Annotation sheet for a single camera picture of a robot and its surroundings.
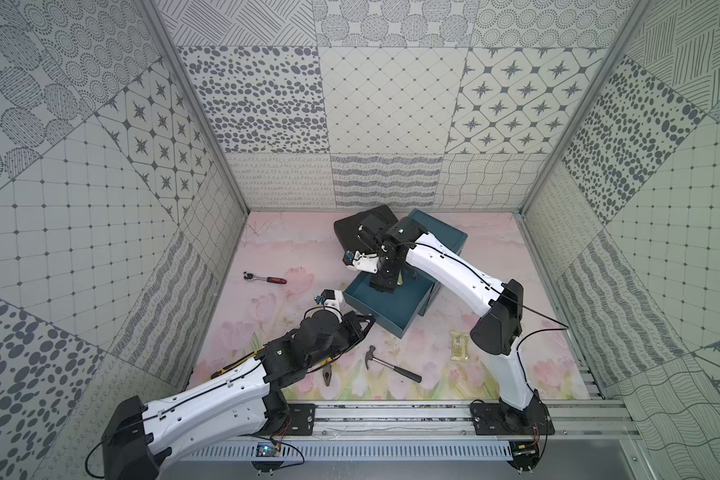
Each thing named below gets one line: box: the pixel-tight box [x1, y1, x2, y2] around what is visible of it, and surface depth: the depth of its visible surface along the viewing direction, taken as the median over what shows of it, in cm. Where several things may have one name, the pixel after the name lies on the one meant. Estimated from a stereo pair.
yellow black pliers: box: [321, 357, 333, 386], surface depth 82 cm
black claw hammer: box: [365, 345, 422, 384], surface depth 84 cm
